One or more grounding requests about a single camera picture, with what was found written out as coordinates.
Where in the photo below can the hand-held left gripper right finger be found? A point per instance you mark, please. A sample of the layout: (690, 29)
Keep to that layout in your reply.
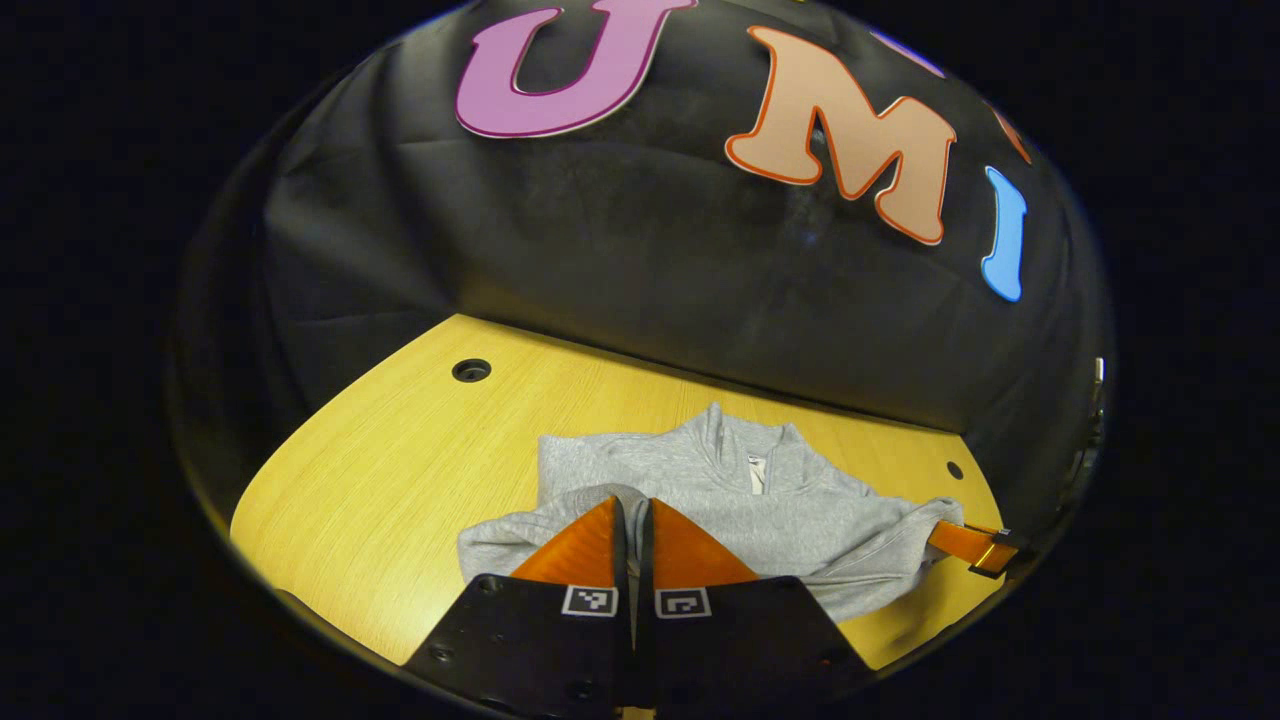
(650, 640)

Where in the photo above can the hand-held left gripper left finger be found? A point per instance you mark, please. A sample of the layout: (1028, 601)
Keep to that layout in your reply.
(622, 640)

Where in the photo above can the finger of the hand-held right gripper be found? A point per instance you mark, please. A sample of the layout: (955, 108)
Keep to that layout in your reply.
(970, 545)

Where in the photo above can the grey zip-neck sweatshirt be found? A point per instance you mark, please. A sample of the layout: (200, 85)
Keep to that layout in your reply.
(700, 480)

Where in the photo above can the black backdrop cloth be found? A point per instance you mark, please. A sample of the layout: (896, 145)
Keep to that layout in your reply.
(600, 270)

